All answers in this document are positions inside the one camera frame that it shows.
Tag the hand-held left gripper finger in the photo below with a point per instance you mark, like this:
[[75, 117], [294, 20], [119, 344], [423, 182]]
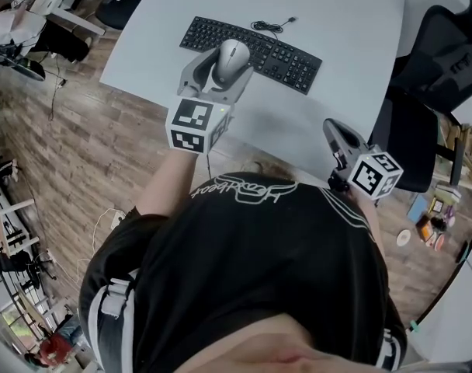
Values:
[[195, 72], [236, 91]]

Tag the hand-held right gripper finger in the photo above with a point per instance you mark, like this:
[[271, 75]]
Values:
[[349, 140], [332, 136]]

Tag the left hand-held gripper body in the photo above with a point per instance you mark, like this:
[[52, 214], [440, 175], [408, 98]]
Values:
[[197, 123]]

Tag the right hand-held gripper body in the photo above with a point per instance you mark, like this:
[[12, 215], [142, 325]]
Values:
[[370, 173]]

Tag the grey computer mouse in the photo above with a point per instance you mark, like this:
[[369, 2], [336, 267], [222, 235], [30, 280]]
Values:
[[230, 60]]

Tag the black keyboard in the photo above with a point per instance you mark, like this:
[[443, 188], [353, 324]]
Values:
[[286, 60]]

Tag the person's right forearm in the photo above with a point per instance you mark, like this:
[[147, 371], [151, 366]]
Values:
[[371, 218]]

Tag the person's left forearm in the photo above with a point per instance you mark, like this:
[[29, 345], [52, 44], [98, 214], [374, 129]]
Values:
[[166, 185]]

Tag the black mesh office chair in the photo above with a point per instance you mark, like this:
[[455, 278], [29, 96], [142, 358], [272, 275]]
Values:
[[410, 138]]

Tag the blue book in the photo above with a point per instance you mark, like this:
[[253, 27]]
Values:
[[416, 209]]

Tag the white tape roll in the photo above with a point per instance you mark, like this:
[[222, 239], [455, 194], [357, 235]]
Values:
[[403, 238]]

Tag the small black office chair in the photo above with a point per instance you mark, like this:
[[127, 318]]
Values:
[[115, 10]]

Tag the white power strip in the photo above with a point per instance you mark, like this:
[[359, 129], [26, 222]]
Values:
[[116, 220]]

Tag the person's black t-shirt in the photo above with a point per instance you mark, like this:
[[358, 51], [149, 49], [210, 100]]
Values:
[[240, 266]]

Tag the person's head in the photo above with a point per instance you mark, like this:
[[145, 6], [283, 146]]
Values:
[[278, 348]]

